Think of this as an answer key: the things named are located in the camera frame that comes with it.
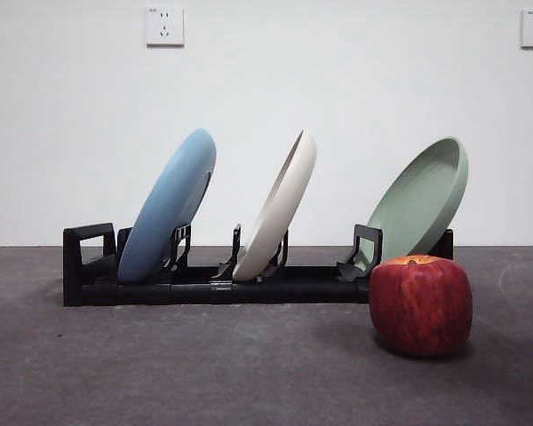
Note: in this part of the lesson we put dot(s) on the black plate rack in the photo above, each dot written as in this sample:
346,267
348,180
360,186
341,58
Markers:
293,290

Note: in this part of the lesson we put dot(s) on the red apple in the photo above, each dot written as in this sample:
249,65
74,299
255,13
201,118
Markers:
419,306

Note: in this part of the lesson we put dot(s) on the cream plate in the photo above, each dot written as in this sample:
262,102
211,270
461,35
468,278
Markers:
275,213

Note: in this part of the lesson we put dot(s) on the blue plate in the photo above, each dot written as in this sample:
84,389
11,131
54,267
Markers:
164,208

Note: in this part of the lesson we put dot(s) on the green plate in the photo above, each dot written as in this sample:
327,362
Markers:
417,199

